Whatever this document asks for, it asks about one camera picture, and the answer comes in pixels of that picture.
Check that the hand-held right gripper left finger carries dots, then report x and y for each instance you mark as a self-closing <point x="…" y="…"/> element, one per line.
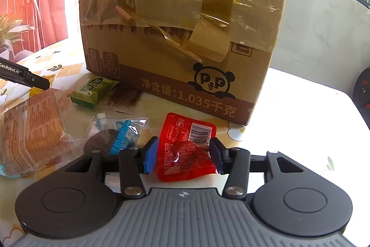
<point x="150" y="154"/>

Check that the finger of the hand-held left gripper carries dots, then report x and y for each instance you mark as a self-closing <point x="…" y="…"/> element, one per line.
<point x="39" y="81"/>

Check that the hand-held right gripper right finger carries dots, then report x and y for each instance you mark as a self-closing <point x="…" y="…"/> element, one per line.
<point x="216" y="154"/>

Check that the red snack packet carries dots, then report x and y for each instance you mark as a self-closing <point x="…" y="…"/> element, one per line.
<point x="179" y="134"/>

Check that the clear brown cake pack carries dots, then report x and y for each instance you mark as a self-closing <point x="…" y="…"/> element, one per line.
<point x="34" y="131"/>

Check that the brown cardboard box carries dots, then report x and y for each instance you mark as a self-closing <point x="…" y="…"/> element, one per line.
<point x="173" y="18"/>

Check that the blue clear cookie packet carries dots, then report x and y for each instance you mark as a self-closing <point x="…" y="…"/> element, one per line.
<point x="124" y="131"/>

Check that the small green snack packet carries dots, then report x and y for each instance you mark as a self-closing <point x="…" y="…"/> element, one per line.
<point x="92" y="90"/>

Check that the dark brown snack packet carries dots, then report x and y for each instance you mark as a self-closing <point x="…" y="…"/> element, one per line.
<point x="124" y="96"/>

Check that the printed backdrop cloth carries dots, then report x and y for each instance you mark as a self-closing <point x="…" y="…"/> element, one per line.
<point x="52" y="4"/>

